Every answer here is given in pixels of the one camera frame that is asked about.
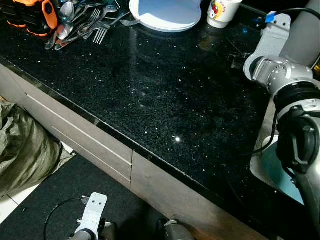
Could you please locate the light blue plate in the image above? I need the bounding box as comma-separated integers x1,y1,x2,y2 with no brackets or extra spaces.
259,134,306,206

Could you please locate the grey brown kitchen cabinet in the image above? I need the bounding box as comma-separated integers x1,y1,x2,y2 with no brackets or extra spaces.
0,61,267,240

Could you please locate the white mug with cartoon print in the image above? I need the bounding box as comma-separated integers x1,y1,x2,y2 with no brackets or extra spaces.
206,0,244,30

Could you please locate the grey thermos with red label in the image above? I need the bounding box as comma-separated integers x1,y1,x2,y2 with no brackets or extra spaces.
279,0,320,69

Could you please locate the stack of white plates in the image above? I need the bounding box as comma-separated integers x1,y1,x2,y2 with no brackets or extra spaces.
128,0,204,34

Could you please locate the stainless steel sink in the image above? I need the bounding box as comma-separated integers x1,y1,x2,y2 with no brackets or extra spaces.
248,99,282,192

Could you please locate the silver metal fork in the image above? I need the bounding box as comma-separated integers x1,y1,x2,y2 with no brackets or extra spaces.
92,12,132,46

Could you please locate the silver metal spoon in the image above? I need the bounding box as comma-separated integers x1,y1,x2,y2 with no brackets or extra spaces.
54,22,74,42
58,0,77,22

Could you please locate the grey robot right foot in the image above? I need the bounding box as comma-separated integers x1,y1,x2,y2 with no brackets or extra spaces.
154,218,197,240

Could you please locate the orange and black tool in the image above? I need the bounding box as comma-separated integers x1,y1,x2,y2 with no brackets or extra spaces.
0,0,60,37

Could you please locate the olive green bag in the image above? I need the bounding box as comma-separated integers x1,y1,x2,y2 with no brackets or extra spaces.
0,101,77,197

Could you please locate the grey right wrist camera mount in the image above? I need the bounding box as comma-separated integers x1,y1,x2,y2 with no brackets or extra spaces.
249,13,293,82

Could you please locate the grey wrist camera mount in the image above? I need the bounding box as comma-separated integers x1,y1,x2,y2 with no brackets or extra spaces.
79,192,109,236
249,13,293,82

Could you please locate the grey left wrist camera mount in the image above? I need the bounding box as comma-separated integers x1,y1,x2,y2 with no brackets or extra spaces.
79,192,109,236

